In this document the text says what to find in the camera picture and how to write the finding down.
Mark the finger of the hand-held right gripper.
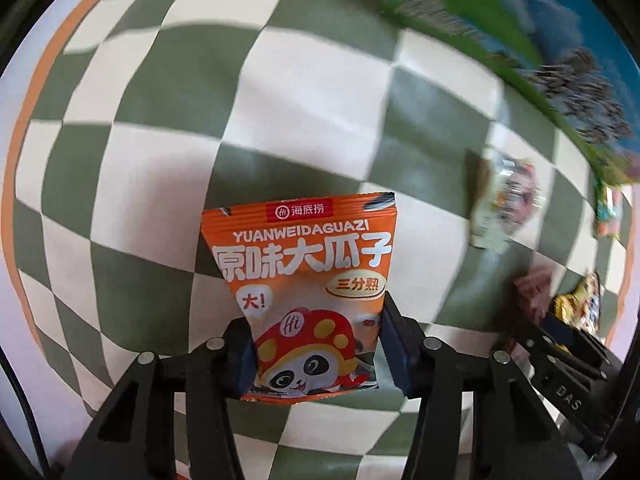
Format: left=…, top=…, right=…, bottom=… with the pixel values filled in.
left=544, top=311, right=621, bottom=376
left=509, top=327, right=601, bottom=383

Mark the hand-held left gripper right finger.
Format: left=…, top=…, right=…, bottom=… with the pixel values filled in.
left=380, top=296, right=583, bottom=480

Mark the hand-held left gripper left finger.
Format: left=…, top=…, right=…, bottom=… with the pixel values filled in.
left=75, top=317, right=259, bottom=480

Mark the yellow panda snack packet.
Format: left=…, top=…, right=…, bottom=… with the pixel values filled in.
left=552, top=270, right=603, bottom=333

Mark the orange panda snack packet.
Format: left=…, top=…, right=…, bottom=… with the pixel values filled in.
left=201, top=191, right=402, bottom=403

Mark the printed cardboard box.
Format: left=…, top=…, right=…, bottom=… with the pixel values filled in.
left=382, top=0, right=640, bottom=186

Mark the dark red snack packet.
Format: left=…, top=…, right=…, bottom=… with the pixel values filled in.
left=515, top=267, right=556, bottom=326

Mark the colourful candy bag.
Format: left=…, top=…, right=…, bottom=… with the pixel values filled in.
left=592, top=175, right=626, bottom=241

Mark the clear wrapped snack packet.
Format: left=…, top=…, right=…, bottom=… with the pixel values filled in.
left=470, top=152, right=543, bottom=251

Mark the green white checkered mat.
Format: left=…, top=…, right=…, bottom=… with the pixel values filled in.
left=0, top=0, right=637, bottom=466

